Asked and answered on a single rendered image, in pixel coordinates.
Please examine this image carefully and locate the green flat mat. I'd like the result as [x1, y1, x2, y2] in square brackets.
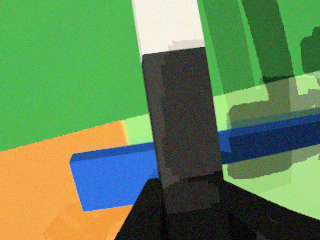
[0, 0, 320, 152]

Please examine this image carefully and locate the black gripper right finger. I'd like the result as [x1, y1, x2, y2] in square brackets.
[224, 180, 320, 240]

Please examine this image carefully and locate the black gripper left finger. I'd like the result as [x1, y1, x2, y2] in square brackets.
[115, 177, 169, 240]

